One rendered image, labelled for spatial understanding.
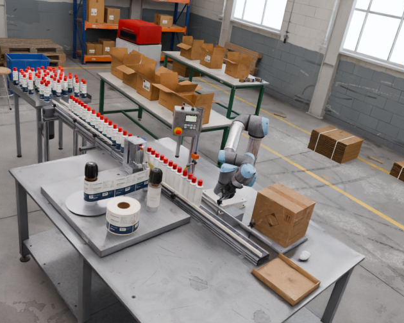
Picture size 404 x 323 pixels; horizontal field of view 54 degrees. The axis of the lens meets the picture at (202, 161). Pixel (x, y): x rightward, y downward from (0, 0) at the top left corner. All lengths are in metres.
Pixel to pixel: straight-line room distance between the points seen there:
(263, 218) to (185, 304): 0.84
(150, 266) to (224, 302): 0.46
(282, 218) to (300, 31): 6.65
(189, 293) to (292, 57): 7.30
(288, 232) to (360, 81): 5.71
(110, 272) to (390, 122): 6.29
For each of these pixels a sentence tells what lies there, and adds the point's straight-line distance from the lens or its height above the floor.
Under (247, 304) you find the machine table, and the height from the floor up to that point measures 0.83.
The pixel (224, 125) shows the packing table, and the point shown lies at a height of 0.76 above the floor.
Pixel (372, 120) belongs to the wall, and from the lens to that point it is 7.92.
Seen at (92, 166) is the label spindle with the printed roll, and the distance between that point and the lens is 2.55.
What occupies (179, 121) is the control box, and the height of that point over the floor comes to 1.40.
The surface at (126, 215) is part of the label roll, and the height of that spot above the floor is 1.02.
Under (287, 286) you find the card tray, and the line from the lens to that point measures 2.40.
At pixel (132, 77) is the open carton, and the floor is 0.91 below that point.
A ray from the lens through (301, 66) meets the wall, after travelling 8.80.
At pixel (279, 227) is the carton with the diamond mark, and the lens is 2.61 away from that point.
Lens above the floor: 2.37
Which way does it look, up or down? 26 degrees down
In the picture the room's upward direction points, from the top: 9 degrees clockwise
